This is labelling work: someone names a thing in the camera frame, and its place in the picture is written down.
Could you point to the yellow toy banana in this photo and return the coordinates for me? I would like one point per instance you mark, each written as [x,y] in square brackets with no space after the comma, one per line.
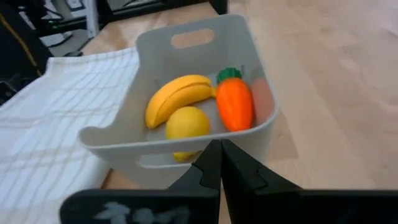
[174,96]

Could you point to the yellow toy lemon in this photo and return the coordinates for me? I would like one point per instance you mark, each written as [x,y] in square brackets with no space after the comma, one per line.
[187,123]

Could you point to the orange toy carrot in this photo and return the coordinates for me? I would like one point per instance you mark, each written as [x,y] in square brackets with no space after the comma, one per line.
[234,104]

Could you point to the grey plastic bin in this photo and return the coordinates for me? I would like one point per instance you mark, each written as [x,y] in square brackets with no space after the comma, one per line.
[130,146]

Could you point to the dark equipment with yellow line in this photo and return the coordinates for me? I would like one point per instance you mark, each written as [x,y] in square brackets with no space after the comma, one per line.
[21,40]

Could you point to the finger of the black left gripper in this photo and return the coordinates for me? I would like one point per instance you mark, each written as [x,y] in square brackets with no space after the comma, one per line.
[208,174]
[245,177]

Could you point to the white checked cloth towel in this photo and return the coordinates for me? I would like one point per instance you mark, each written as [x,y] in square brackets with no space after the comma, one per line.
[46,130]

